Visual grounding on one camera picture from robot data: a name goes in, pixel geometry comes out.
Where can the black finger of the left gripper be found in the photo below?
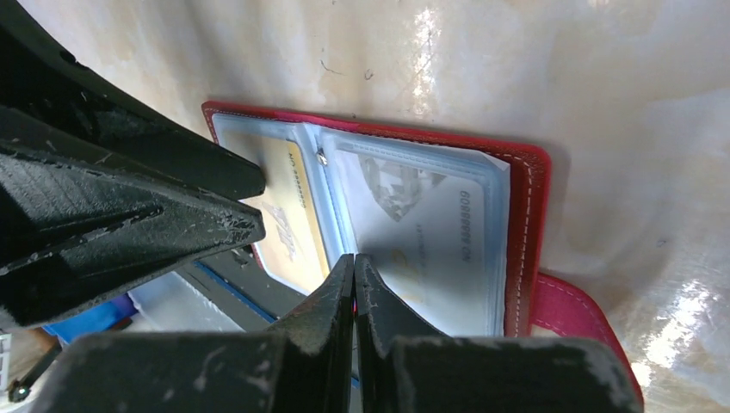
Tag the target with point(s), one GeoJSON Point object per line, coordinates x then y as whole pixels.
{"type": "Point", "coordinates": [100, 193]}

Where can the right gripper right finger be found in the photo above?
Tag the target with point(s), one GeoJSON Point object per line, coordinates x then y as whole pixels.
{"type": "Point", "coordinates": [407, 365]}

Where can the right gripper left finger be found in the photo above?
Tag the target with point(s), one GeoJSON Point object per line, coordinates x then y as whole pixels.
{"type": "Point", "coordinates": [300, 363]}

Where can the yellow credit card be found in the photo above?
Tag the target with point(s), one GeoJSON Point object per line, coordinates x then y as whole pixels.
{"type": "Point", "coordinates": [292, 251]}

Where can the white credit card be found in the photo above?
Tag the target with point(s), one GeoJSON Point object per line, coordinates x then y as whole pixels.
{"type": "Point", "coordinates": [435, 222]}

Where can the red leather card holder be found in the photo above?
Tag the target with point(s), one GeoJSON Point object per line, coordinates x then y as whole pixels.
{"type": "Point", "coordinates": [533, 301]}

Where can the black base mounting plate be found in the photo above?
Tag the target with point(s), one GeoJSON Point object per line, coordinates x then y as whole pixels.
{"type": "Point", "coordinates": [234, 282]}

